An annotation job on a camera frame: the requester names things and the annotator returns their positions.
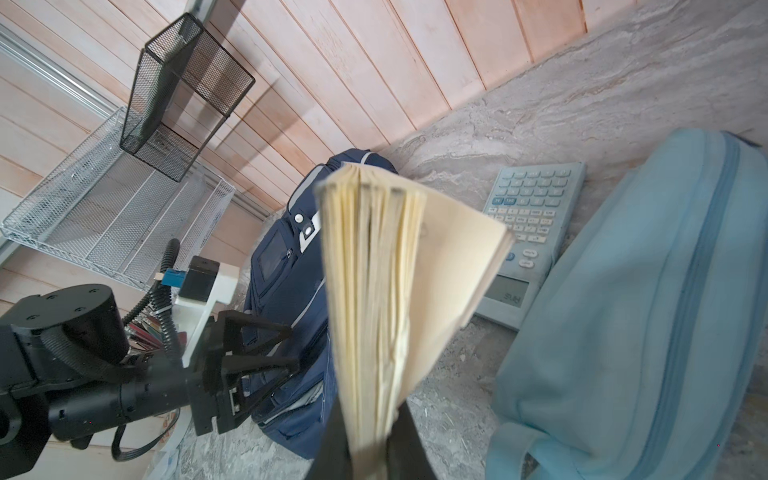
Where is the black wire mesh basket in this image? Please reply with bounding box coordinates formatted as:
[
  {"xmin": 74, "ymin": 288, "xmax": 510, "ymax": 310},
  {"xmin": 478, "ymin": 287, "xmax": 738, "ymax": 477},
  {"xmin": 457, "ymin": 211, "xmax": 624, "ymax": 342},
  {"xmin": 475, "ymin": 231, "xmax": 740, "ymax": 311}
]
[{"xmin": 120, "ymin": 12, "xmax": 255, "ymax": 182}]

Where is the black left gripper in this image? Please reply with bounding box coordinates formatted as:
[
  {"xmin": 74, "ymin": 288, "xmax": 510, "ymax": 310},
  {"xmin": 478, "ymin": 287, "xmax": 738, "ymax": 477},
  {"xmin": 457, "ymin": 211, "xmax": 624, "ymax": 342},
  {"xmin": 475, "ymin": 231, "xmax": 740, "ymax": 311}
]
[{"xmin": 186, "ymin": 310, "xmax": 300, "ymax": 435}]

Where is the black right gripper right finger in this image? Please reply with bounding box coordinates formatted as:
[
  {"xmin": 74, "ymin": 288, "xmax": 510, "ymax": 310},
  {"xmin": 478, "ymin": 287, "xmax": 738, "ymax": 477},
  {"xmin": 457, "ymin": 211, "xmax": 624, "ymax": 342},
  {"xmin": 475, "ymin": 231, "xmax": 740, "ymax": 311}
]
[{"xmin": 387, "ymin": 401, "xmax": 437, "ymax": 480}]

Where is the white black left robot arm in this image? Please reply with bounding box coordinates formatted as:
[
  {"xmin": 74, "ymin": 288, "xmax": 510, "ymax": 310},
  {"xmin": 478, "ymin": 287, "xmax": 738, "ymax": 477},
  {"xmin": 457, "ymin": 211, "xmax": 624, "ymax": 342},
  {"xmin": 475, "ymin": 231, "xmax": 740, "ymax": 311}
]
[{"xmin": 1, "ymin": 280, "xmax": 300, "ymax": 479}]

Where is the light blue pencil pouch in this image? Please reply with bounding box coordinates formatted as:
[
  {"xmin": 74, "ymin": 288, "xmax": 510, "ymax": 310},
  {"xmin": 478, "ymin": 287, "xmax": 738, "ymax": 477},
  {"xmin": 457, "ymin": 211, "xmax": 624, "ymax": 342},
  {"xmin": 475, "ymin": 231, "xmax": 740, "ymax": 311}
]
[{"xmin": 485, "ymin": 129, "xmax": 767, "ymax": 479}]

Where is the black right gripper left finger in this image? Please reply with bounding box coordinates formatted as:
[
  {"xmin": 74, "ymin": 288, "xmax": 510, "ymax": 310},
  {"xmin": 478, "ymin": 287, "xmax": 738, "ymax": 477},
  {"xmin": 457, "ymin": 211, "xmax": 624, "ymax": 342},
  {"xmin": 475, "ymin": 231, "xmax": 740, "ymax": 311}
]
[{"xmin": 305, "ymin": 399, "xmax": 353, "ymax": 480}]

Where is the grey calculator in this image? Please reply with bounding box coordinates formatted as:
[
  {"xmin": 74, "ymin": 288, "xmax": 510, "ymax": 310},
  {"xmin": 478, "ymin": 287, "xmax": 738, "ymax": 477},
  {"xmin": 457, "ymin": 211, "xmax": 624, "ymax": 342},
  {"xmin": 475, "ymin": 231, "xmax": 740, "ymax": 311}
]
[{"xmin": 475, "ymin": 162, "xmax": 586, "ymax": 330}]

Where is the navy blue student backpack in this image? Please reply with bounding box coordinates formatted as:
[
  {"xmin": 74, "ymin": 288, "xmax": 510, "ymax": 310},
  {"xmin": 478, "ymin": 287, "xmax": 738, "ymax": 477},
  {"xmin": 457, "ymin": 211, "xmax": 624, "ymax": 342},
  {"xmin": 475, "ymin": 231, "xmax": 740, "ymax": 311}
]
[{"xmin": 244, "ymin": 148, "xmax": 395, "ymax": 459}]

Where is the navy blue notebook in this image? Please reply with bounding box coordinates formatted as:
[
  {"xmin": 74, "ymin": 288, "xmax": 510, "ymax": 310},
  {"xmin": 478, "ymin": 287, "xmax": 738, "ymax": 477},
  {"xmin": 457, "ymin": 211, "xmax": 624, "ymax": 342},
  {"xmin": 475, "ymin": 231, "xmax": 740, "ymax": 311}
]
[{"xmin": 315, "ymin": 164, "xmax": 514, "ymax": 479}]

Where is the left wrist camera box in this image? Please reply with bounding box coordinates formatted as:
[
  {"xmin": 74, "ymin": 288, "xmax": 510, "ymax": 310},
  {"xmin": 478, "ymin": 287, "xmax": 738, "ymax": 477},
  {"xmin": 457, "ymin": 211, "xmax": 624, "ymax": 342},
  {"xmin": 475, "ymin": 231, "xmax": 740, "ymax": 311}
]
[{"xmin": 155, "ymin": 256, "xmax": 240, "ymax": 368}]

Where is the white wire mesh shelf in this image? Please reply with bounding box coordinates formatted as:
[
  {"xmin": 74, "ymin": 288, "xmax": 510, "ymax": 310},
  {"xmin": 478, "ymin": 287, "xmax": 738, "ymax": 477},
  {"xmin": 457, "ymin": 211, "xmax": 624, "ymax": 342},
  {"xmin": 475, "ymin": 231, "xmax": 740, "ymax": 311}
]
[{"xmin": 1, "ymin": 108, "xmax": 236, "ymax": 290}]

